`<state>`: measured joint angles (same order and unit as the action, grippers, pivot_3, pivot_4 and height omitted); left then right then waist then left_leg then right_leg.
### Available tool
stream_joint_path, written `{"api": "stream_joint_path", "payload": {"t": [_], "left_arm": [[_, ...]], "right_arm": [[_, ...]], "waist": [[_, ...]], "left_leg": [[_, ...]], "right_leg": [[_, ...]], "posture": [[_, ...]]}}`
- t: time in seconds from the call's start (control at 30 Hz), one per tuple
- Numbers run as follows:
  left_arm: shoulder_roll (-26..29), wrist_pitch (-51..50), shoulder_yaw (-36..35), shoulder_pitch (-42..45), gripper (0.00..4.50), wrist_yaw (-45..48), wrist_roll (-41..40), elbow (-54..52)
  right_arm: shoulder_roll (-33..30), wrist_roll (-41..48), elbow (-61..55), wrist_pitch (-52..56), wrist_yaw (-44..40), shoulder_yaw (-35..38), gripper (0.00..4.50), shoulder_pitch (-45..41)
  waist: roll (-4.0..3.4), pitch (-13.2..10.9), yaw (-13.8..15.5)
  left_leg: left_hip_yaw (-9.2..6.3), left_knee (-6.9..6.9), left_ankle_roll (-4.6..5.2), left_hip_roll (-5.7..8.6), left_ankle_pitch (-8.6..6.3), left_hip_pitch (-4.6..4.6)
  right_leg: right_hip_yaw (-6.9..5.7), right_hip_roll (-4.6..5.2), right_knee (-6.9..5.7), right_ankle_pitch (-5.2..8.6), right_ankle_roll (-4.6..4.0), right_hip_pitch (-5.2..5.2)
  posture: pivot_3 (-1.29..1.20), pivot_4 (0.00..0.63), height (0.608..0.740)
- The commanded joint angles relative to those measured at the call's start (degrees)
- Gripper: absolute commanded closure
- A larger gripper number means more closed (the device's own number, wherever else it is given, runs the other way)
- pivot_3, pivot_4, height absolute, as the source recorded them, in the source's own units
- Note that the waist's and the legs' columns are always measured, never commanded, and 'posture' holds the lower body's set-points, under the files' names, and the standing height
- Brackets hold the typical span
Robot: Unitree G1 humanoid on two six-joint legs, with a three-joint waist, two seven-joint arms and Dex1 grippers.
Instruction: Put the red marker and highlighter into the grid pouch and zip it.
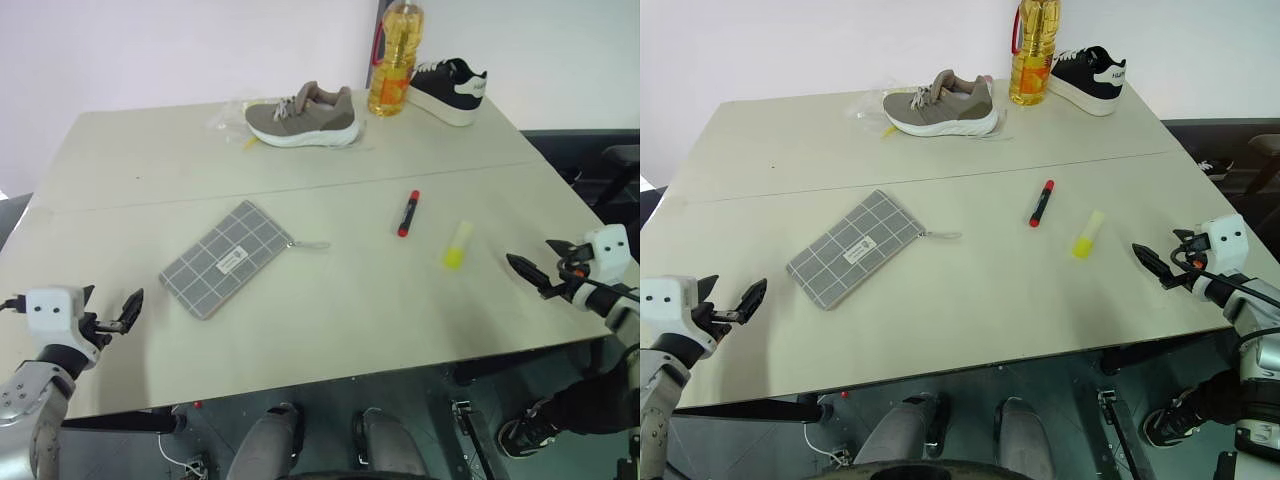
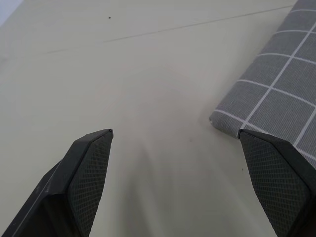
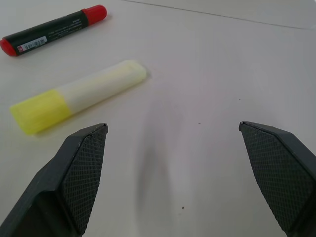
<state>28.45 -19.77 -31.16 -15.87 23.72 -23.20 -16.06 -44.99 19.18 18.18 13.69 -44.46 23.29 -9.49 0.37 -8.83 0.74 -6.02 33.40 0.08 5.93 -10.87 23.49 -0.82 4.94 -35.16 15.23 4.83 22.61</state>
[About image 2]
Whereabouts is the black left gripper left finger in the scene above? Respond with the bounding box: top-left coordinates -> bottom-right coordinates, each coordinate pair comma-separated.
0,128 -> 114,237

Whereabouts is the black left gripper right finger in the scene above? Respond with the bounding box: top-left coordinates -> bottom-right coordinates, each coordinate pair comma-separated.
239,128 -> 316,237

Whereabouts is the grey checked folded cloth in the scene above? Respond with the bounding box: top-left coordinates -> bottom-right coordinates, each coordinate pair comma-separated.
209,0 -> 316,162

